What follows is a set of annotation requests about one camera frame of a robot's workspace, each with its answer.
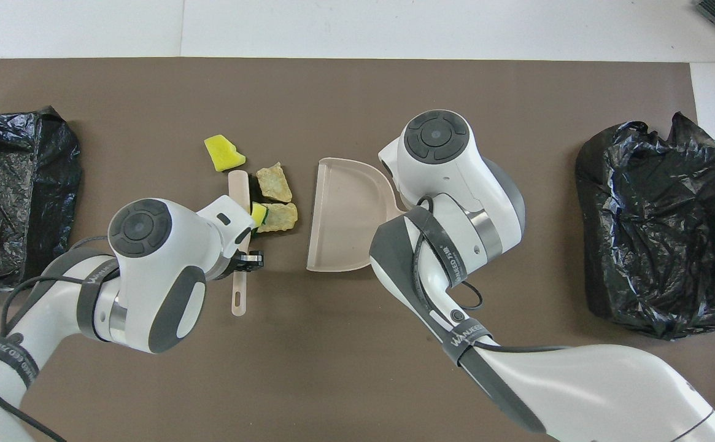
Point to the beige plastic dustpan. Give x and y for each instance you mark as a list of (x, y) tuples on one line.
[(342, 215)]

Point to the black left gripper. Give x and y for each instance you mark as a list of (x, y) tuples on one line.
[(254, 261)]

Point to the pale beige foam chunk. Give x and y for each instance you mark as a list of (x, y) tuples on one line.
[(273, 183)]

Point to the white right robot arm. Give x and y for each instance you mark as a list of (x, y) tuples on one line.
[(443, 178)]

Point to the brown table mat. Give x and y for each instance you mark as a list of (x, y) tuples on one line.
[(332, 368)]

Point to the black trash bag bin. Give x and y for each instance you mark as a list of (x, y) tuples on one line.
[(658, 233), (7, 202)]

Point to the beige hand brush black bristles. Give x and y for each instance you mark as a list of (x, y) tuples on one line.
[(239, 184)]

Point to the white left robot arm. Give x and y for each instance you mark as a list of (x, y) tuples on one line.
[(148, 276)]

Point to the tan beige foam chunk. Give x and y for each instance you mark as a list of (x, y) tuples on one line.
[(278, 217)]

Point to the yellow sponge piece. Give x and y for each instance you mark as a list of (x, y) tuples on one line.
[(259, 213), (223, 152)]

